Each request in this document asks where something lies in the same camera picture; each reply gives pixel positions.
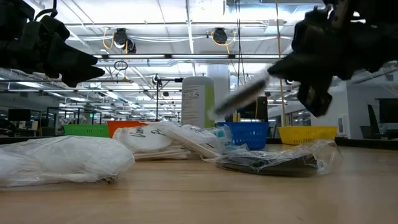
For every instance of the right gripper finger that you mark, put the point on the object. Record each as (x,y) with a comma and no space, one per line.
(292,68)

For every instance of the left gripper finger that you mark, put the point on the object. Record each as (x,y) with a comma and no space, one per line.
(68,59)
(84,76)

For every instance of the bagged black round sponge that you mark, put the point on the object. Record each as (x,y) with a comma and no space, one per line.
(280,165)
(239,98)

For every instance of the bagged pads handwritten label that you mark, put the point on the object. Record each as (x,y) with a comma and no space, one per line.
(146,138)

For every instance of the bagged blue white toothbrush kit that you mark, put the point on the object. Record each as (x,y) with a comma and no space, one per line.
(199,140)

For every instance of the green plastic basket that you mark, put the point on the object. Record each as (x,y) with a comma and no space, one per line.
(87,130)

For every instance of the black monitor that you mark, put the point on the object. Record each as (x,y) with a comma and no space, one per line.
(255,109)

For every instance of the orange plastic basket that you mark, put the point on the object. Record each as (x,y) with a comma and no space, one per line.
(124,125)

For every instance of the yellow plastic basket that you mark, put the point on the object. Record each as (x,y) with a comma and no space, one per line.
(306,134)

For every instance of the black stand pole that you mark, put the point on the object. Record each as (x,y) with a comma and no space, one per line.
(157,99)

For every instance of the blue plastic basket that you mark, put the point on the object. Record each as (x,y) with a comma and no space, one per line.
(248,133)

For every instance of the bagged white cotton balls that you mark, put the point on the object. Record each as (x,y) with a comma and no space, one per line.
(62,161)

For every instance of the white disinfecting wipes canister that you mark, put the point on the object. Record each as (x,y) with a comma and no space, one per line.
(196,102)

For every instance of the black aluminium table frame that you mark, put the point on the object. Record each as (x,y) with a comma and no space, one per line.
(367,143)

